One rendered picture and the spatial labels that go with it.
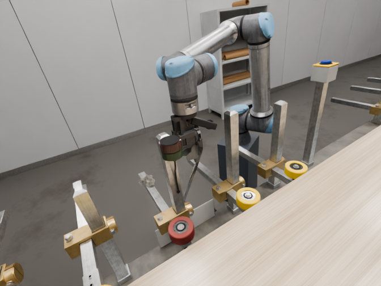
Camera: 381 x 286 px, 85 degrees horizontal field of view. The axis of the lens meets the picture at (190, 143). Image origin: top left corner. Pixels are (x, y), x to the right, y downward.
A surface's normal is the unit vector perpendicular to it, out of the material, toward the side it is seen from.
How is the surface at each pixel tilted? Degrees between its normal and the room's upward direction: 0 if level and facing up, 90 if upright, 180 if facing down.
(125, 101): 90
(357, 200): 0
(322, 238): 0
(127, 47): 90
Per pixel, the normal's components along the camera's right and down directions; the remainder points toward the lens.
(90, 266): -0.13, -0.86
